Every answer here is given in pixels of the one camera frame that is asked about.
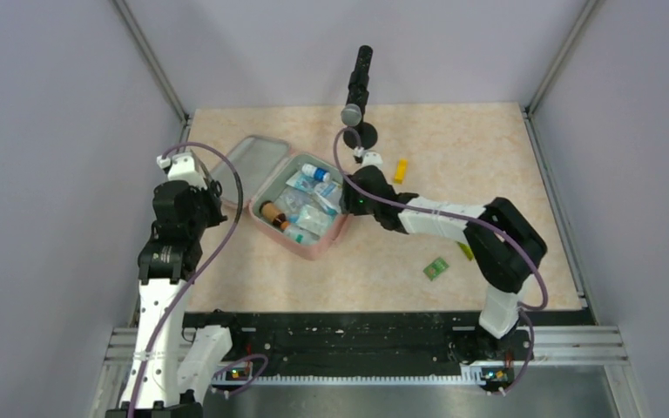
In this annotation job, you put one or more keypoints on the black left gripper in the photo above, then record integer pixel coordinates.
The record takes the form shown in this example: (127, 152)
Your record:
(214, 202)

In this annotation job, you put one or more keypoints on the blue white dropper bottle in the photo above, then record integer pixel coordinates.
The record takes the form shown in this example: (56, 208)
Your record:
(315, 172)

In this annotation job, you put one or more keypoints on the colourful toy block stack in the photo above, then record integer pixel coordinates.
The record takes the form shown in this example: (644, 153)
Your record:
(466, 251)

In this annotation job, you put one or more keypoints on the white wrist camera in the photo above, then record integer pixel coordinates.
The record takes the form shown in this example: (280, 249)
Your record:
(185, 166)
(366, 158)

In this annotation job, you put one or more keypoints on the green gauze packet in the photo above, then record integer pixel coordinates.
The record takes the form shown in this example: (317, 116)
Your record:
(313, 220)

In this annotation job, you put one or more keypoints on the small green box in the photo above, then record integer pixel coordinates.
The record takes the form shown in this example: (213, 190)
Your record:
(435, 268)

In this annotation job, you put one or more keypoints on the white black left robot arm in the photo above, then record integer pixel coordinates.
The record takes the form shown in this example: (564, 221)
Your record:
(161, 383)

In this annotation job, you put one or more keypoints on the yellow plastic block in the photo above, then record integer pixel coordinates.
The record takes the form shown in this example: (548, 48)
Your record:
(400, 171)

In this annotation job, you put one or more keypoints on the white bottle green label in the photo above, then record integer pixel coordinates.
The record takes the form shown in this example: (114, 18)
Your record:
(301, 236)

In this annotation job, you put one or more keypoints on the brown bottle orange cap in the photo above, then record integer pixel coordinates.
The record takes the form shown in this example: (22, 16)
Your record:
(272, 214)

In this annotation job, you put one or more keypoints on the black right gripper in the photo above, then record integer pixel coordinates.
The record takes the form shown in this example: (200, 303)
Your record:
(350, 202)

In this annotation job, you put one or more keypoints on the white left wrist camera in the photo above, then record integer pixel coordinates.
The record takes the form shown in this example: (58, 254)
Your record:
(185, 166)

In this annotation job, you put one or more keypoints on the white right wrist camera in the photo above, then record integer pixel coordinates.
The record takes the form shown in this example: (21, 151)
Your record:
(366, 158)

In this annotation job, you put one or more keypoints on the black microphone on stand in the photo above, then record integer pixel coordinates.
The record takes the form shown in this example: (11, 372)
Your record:
(352, 115)

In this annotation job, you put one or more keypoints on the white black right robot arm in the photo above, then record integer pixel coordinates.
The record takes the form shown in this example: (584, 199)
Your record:
(506, 247)

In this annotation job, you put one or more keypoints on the pink medicine kit case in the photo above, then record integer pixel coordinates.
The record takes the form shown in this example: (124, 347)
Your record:
(264, 165)

